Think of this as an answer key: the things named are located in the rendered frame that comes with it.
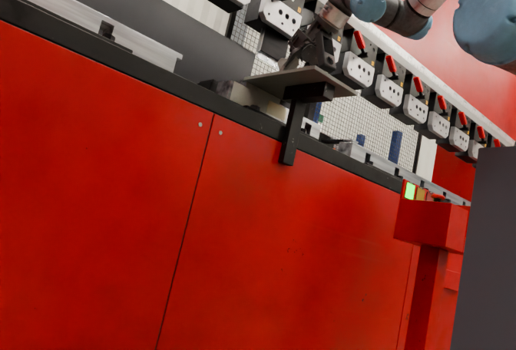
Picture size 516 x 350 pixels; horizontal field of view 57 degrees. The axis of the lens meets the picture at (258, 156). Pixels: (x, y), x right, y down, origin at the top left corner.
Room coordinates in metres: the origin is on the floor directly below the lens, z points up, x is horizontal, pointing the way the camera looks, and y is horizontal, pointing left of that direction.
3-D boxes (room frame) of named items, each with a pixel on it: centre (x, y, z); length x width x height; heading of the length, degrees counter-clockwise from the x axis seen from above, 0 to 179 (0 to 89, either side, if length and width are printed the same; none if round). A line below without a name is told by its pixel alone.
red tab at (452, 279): (1.90, -0.85, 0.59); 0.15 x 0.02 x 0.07; 131
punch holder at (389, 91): (1.72, -0.41, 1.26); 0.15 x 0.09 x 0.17; 131
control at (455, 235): (1.40, -0.57, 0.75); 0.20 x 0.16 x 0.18; 131
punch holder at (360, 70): (1.59, -0.25, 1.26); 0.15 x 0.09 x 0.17; 131
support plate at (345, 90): (1.23, -0.07, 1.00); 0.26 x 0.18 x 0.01; 41
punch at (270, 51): (1.35, 0.03, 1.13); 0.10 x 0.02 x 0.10; 131
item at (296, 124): (1.21, -0.09, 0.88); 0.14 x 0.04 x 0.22; 41
